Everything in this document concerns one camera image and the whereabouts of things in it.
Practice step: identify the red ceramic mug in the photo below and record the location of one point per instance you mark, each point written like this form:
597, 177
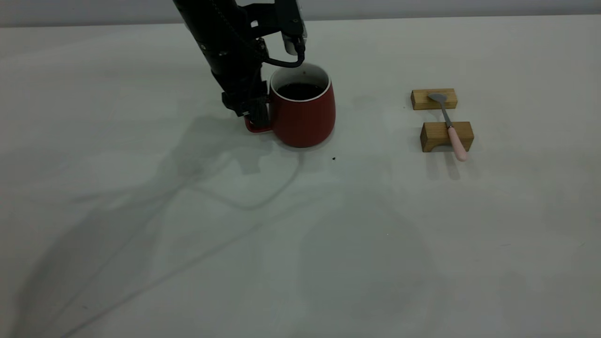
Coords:
305, 122

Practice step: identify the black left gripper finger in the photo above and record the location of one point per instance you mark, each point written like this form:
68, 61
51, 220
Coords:
262, 112
249, 115

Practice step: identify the flat wooden block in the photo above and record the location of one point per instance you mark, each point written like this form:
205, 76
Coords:
422, 99

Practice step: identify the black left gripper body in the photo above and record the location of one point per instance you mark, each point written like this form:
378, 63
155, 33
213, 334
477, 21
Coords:
235, 75

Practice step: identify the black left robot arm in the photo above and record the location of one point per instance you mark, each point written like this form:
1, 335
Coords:
206, 21

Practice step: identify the arched wooden block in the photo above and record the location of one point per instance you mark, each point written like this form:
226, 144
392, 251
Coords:
434, 136

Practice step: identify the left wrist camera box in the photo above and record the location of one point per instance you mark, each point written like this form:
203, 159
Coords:
286, 19

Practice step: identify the dark coffee liquid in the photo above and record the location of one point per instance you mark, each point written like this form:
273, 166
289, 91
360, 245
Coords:
300, 91

